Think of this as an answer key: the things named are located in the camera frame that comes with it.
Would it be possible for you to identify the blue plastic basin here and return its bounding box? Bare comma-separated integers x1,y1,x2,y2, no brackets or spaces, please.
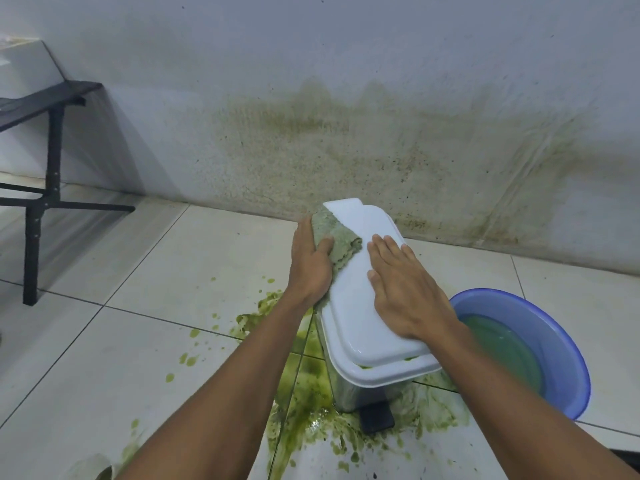
449,288,593,421

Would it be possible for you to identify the person's left hand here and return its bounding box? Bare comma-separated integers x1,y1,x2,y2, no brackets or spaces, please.
285,216,335,309

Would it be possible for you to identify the grey pedal bin white lid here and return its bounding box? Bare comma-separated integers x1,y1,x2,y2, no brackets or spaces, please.
314,197,444,436

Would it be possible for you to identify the green stained cleaning cloth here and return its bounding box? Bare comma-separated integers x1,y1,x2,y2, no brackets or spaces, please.
310,204,364,277

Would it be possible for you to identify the person's right forearm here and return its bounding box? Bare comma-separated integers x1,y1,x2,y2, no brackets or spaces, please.
426,323,640,480

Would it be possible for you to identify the person's left forearm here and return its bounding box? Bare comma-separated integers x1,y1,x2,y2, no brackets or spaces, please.
116,294,317,480

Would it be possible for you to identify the person's right hand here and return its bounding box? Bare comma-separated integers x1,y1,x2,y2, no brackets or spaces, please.
366,234,461,344

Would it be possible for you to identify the clear plastic cup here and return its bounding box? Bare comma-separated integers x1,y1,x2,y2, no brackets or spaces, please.
63,453,114,480

